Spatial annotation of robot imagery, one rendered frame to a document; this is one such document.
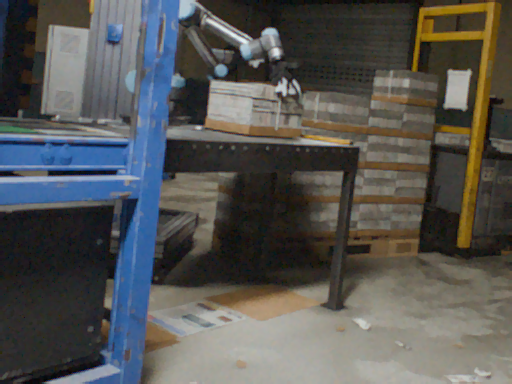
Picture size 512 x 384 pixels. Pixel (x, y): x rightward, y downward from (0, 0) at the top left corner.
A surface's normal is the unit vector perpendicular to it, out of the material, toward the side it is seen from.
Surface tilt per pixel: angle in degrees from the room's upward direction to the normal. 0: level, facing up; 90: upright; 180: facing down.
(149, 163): 90
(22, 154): 90
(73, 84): 90
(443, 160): 90
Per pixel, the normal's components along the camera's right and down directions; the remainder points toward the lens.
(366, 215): 0.57, 0.11
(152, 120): 0.79, 0.12
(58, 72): 0.00, 0.05
